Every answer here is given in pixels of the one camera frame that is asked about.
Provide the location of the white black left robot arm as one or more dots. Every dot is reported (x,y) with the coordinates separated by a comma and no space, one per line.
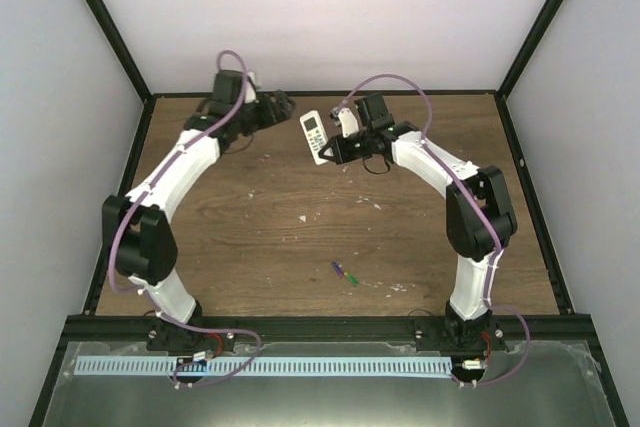
(136,227)

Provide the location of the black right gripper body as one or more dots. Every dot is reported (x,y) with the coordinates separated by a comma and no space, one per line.
(357,152)

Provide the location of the blue purple battery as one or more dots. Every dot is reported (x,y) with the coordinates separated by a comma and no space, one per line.
(337,268)

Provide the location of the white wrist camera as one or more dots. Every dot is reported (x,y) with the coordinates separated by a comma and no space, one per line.
(251,91)
(344,118)

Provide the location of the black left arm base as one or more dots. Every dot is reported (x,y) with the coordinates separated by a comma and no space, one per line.
(164,336)

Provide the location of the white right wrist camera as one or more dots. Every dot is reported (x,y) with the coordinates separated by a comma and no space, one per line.
(344,118)

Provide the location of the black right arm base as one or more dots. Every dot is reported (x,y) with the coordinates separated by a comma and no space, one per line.
(440,333)

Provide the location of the black table frame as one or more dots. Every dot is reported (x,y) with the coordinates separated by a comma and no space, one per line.
(272,267)

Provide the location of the white remote control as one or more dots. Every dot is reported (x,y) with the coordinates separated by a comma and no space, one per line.
(315,135)

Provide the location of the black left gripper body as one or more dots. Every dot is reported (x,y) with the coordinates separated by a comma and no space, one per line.
(248,124)

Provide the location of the light blue slotted cable duct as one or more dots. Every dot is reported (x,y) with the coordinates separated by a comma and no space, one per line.
(411,367)

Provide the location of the green battery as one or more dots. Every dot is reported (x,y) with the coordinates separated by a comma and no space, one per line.
(351,279)

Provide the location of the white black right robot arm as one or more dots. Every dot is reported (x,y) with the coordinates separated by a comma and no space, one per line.
(480,218)

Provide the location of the metal front plate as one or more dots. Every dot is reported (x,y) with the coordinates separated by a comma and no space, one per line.
(545,383)

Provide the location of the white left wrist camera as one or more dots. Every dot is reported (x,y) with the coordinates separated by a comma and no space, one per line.
(251,91)

